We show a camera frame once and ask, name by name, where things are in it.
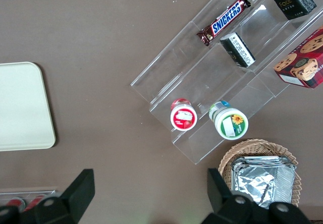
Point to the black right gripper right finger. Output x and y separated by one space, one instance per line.
219 193

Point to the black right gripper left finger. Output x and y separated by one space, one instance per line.
75 193

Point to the green lid gum jar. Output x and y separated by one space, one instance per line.
230 124

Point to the cream plastic tray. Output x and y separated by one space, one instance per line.
22 108

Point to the clear acrylic bottle rack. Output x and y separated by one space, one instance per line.
48 193

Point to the stack of foil trays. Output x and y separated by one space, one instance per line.
262 181

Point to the light wicker basket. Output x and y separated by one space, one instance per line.
252 147

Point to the red white yogurt cup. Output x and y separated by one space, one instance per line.
183 119

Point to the clear acrylic stepped shelf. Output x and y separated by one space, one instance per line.
191 77

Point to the small black carton box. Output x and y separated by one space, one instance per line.
238 50
290 2

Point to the red cookie box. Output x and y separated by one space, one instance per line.
305 65

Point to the Snickers chocolate bar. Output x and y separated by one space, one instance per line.
225 18

